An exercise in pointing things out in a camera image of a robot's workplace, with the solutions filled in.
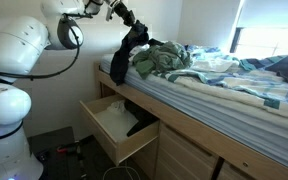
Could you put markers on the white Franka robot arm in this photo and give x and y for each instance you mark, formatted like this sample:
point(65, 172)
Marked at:
point(14, 83)

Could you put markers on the light wooden bed frame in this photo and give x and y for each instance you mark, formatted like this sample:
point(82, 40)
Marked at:
point(197, 133)

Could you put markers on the open light wooden drawer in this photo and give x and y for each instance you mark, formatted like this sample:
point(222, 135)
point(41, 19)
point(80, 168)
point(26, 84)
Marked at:
point(117, 146)

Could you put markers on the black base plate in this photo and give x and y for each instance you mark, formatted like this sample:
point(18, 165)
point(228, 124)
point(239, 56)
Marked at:
point(55, 153)

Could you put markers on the blue plaid blanket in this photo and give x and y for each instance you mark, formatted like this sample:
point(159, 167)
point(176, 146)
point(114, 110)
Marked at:
point(244, 83)

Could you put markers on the blue striped mattress sheet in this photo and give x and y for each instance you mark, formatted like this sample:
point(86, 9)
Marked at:
point(217, 110)

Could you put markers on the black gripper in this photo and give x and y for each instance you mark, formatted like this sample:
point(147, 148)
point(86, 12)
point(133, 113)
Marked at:
point(124, 12)

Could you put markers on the green crumpled garment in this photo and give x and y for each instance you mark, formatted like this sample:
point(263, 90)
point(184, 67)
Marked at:
point(162, 56)

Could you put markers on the closed wooden drawer unit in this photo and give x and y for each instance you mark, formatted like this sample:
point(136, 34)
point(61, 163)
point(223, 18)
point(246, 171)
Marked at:
point(184, 156)

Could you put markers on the white crumpled garment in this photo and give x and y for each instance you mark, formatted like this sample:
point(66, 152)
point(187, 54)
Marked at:
point(135, 50)

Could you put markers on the bright window with blind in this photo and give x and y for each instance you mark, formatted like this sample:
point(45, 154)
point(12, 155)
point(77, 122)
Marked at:
point(270, 30)

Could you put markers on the small black garment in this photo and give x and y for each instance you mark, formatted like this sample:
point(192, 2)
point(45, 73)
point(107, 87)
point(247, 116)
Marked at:
point(155, 42)

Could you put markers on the small white cloth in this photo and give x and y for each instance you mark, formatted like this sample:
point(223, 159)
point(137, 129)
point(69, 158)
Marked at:
point(117, 106)

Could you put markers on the dark navy yellow-print shirt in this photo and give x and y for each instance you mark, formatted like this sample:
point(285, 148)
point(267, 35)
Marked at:
point(125, 56)

